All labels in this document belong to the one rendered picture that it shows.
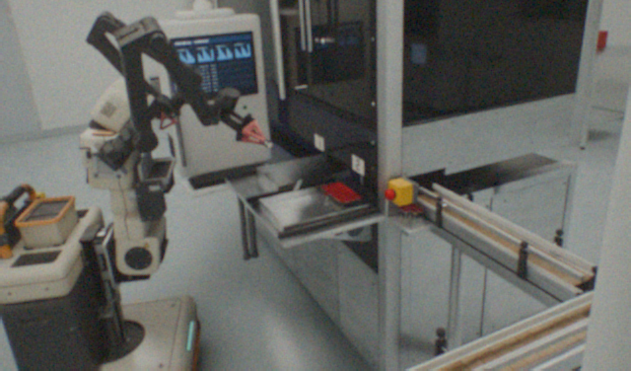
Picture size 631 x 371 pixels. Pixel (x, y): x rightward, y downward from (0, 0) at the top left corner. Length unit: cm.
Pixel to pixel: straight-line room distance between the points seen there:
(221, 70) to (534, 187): 152
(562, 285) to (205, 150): 174
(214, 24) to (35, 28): 466
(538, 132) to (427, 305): 84
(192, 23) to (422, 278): 151
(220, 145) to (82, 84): 460
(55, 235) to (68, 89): 503
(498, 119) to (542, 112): 23
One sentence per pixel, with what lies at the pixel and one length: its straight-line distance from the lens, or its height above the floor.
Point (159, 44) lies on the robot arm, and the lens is 151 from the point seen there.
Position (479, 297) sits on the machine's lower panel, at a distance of 236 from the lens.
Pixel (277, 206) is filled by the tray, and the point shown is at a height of 88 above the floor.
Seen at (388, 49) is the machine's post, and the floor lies 147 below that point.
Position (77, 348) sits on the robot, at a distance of 214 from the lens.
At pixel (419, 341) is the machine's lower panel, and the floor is 25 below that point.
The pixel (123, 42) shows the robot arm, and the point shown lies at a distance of 151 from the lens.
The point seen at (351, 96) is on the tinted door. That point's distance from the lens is 189.
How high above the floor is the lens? 170
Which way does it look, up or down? 21 degrees down
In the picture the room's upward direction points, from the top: 3 degrees counter-clockwise
